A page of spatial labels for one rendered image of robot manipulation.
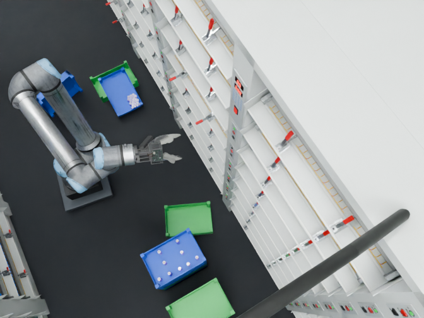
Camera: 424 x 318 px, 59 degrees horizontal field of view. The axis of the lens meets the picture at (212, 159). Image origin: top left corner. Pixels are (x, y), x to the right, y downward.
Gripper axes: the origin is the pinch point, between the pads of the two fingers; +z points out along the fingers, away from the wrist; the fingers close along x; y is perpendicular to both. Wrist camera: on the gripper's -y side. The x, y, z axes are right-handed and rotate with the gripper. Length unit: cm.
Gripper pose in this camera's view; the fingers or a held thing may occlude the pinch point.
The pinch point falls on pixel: (179, 146)
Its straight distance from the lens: 166.4
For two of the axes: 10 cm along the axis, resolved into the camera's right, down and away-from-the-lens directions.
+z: 9.7, -1.3, 2.2
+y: 2.6, 4.5, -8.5
